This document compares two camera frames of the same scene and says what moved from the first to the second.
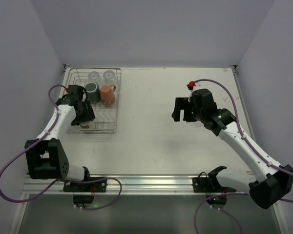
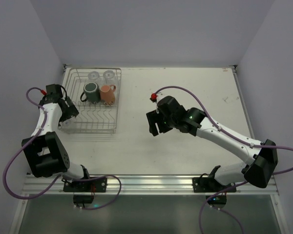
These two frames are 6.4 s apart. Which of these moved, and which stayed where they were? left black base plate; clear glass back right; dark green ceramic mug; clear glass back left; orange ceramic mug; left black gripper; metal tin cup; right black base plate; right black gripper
Moved: metal tin cup; left black gripper; right black gripper
Stayed: clear glass back right; left black base plate; dark green ceramic mug; right black base plate; orange ceramic mug; clear glass back left
